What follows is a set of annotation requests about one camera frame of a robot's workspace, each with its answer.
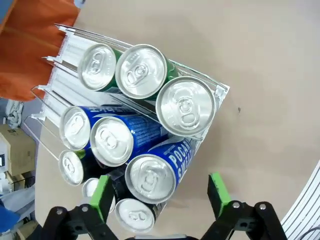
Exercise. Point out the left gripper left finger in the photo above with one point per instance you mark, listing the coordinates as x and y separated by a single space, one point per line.
102 197

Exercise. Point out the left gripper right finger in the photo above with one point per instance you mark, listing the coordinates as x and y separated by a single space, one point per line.
217 195

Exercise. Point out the black Pepsi can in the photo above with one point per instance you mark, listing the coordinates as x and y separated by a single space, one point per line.
71 167
88 187
133 215

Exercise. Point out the blue Pocari Sweat can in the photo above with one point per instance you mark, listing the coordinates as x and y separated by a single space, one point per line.
111 141
150 178
75 127

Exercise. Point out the green soda can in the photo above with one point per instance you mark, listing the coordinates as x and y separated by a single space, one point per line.
185 106
140 71
96 66

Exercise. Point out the aluminium profile robot base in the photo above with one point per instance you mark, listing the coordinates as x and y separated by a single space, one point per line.
307 212

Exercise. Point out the brown cardboard box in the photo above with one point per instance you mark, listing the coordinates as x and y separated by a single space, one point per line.
17 150

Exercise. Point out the grey cloth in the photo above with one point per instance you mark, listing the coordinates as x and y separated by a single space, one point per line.
15 112

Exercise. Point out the person in orange hoodie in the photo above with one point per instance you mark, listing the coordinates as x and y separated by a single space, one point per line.
27 55

